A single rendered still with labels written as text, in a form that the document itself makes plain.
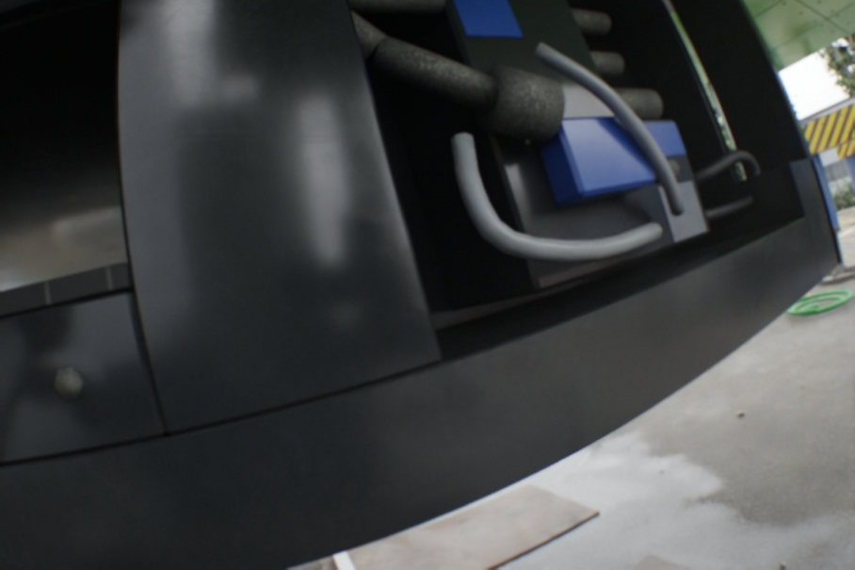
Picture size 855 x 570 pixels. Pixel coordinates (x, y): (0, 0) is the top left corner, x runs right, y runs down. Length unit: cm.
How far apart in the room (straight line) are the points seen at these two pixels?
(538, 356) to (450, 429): 7
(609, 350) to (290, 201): 23
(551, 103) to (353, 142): 17
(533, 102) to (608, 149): 9
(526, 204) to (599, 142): 9
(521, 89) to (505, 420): 24
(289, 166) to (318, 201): 3
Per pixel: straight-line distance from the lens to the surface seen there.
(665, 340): 39
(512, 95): 37
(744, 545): 135
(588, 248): 37
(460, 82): 37
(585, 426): 33
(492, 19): 49
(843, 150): 709
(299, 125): 28
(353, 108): 29
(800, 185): 71
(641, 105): 62
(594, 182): 40
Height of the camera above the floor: 79
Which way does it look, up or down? 7 degrees up
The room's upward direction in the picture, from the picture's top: 13 degrees counter-clockwise
